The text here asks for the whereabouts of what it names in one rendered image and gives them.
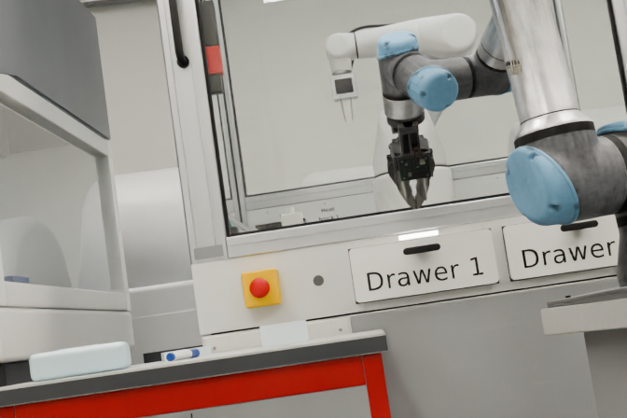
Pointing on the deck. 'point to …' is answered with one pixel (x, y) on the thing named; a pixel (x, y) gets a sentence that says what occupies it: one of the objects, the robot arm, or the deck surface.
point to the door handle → (175, 23)
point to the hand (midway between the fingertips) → (415, 201)
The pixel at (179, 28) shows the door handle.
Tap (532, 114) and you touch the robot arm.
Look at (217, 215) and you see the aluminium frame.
